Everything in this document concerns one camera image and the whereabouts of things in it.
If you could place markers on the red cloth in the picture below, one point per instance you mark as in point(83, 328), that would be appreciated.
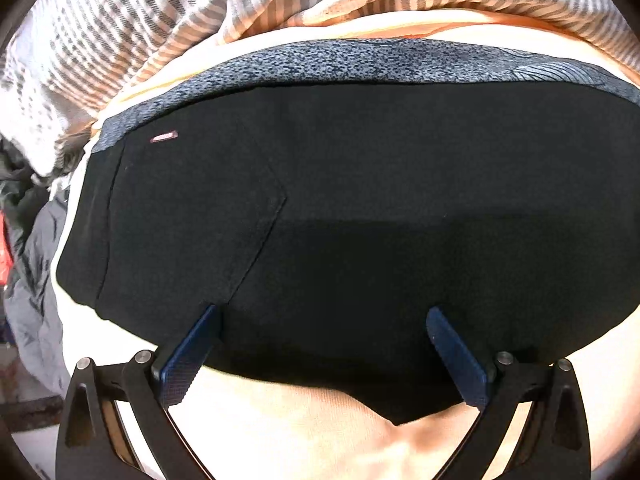
point(5, 255)

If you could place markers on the peach embossed bed blanket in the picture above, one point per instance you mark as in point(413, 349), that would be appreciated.
point(280, 440)

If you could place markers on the black pants with patterned waistband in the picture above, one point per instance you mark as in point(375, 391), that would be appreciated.
point(350, 185)

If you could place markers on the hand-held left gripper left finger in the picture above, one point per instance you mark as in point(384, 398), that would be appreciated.
point(187, 360)

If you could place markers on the grey white striped quilt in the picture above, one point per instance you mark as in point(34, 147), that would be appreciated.
point(125, 25)

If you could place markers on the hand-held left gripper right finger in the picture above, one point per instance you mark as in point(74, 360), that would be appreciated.
point(460, 360)

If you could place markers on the grey crumpled clothing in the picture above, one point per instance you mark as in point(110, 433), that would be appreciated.
point(35, 260)

